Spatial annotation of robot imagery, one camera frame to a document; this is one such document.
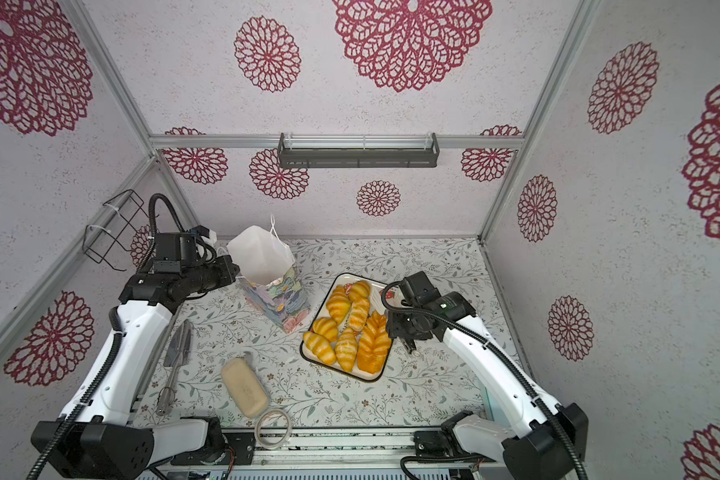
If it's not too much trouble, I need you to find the croissant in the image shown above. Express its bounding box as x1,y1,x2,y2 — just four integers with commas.
334,327,358,372
347,280,371,302
311,317,339,343
325,285,352,325
303,332,337,365
347,298,371,332

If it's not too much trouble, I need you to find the floral white paper bag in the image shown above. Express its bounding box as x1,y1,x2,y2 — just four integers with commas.
226,214,310,334

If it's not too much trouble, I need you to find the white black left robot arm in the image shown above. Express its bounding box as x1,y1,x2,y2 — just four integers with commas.
27,193,240,479

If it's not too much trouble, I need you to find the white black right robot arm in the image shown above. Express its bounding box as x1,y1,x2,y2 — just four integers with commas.
380,272,589,479

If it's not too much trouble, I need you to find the beige oval bread loaf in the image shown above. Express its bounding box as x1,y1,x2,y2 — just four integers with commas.
221,357,269,418

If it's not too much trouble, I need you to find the white strawberry tray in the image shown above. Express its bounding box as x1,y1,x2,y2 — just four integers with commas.
300,273,394,383

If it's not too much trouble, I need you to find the metal whisk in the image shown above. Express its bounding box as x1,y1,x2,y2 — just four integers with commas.
156,320,193,416

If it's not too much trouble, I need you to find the clear tape roll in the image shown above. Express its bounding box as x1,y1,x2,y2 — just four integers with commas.
254,409,293,450

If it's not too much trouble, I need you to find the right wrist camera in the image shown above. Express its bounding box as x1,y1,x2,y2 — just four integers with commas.
399,271,441,308

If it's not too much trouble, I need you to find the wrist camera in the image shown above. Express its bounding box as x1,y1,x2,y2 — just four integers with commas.
399,271,441,308
153,233,200,274

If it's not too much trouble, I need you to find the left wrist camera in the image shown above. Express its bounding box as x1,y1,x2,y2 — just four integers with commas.
153,233,200,274

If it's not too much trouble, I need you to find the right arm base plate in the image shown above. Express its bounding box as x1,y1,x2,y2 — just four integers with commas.
413,427,494,462

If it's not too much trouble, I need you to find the black wire wall holder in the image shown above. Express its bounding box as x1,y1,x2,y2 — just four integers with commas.
81,189,151,272

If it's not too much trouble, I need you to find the black wall shelf rack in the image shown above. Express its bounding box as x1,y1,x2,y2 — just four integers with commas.
276,134,441,169

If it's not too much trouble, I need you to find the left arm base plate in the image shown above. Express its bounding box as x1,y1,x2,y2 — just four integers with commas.
170,430,256,467

